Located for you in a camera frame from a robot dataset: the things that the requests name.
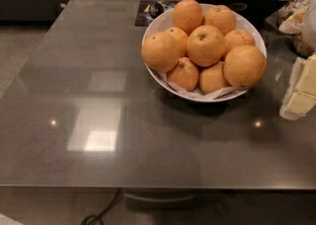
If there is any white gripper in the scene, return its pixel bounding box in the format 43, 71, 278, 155
278, 0, 316, 120

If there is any white ceramic bowl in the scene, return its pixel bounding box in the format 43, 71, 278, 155
141, 3, 268, 104

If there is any large orange front right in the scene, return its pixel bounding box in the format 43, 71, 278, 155
224, 45, 267, 90

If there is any orange top back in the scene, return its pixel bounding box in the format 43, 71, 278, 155
172, 0, 203, 35

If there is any black tray with items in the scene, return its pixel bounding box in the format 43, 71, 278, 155
134, 0, 177, 27

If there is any black floor cable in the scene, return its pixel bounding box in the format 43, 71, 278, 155
80, 187, 124, 225

